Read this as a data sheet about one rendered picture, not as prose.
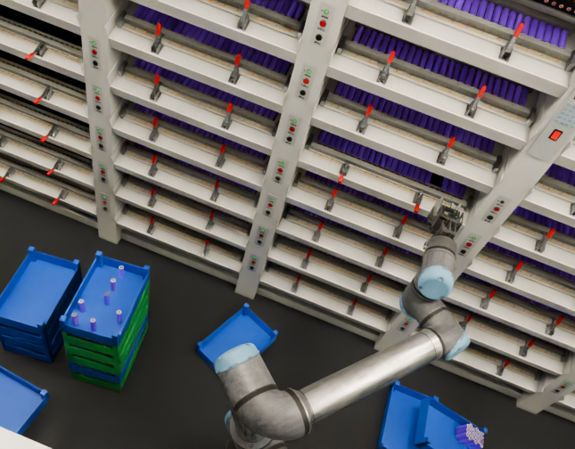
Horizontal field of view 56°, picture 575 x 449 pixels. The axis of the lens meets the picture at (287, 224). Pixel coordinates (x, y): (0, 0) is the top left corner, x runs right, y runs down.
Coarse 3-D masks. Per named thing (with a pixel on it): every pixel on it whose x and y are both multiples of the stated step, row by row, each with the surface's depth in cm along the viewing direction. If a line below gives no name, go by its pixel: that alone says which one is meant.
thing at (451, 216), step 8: (440, 208) 161; (448, 208) 161; (440, 216) 159; (448, 216) 159; (456, 216) 159; (432, 224) 163; (440, 224) 161; (448, 224) 158; (456, 224) 160; (432, 232) 164; (440, 232) 157; (448, 232) 155
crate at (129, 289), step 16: (96, 256) 198; (96, 272) 201; (112, 272) 203; (128, 272) 204; (144, 272) 199; (80, 288) 191; (96, 288) 197; (128, 288) 200; (144, 288) 202; (96, 304) 194; (112, 304) 195; (128, 304) 196; (64, 320) 179; (80, 320) 189; (96, 320) 190; (112, 320) 191; (128, 320) 190; (80, 336) 185; (96, 336) 182; (112, 336) 180
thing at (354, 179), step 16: (304, 144) 183; (304, 160) 185; (320, 160) 186; (336, 176) 185; (352, 176) 184; (368, 176) 185; (368, 192) 187; (384, 192) 183; (400, 192) 184; (416, 192) 185; (464, 192) 187; (464, 208) 183; (464, 224) 182
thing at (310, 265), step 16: (288, 240) 229; (272, 256) 228; (288, 256) 229; (304, 256) 230; (320, 256) 228; (304, 272) 229; (320, 272) 228; (336, 272) 229; (352, 272) 230; (368, 272) 228; (352, 288) 227; (368, 288) 228; (384, 288) 227; (400, 288) 227; (384, 304) 227
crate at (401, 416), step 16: (400, 400) 239; (416, 400) 241; (384, 416) 231; (400, 416) 234; (416, 416) 236; (384, 432) 223; (400, 432) 230; (384, 448) 218; (400, 448) 226; (416, 448) 227
